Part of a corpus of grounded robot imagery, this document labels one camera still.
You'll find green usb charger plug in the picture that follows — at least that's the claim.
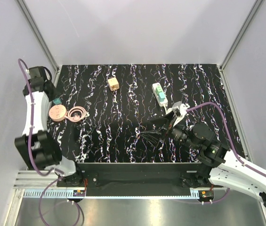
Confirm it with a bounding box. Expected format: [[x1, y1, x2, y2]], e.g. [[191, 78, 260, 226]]
[[155, 86, 163, 94]]

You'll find light teal charger cube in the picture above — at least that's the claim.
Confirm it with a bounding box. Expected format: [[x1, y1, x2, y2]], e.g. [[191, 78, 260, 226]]
[[158, 92, 166, 102]]

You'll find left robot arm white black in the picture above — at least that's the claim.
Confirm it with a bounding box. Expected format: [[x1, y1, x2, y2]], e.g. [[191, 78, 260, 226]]
[[14, 66, 84, 186]]

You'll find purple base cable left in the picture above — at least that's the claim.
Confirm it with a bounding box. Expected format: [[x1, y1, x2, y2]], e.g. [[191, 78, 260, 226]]
[[39, 178, 85, 225]]

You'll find beige cube socket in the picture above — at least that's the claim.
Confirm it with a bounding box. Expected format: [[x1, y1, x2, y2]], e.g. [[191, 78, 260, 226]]
[[107, 77, 119, 91]]

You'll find round pink power socket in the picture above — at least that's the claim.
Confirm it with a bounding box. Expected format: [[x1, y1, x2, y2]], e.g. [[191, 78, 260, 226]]
[[48, 105, 67, 122]]

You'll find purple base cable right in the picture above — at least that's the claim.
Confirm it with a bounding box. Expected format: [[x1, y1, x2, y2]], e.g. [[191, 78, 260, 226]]
[[177, 187, 231, 205]]

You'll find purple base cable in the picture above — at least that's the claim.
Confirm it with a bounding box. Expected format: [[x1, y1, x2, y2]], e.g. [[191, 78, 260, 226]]
[[39, 178, 85, 225], [177, 187, 231, 205]]

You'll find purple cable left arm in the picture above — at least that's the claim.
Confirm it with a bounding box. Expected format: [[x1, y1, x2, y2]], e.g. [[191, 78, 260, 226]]
[[17, 58, 60, 177]]

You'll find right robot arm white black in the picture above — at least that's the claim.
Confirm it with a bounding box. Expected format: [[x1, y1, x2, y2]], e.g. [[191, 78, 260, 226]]
[[140, 113, 266, 208]]

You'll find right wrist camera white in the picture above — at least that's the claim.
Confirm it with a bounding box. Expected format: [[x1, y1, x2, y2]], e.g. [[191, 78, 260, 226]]
[[172, 101, 190, 126]]

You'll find dark teal charger plug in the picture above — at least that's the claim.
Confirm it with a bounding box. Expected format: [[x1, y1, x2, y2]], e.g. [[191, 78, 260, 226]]
[[53, 98, 61, 105]]

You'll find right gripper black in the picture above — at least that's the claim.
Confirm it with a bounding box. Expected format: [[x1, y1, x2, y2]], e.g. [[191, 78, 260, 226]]
[[140, 110, 200, 151]]

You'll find pink coiled cord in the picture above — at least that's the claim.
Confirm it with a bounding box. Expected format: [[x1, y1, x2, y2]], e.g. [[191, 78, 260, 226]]
[[67, 106, 89, 123]]

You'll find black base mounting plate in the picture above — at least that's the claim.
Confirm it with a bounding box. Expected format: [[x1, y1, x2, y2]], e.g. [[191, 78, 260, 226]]
[[57, 163, 211, 198]]

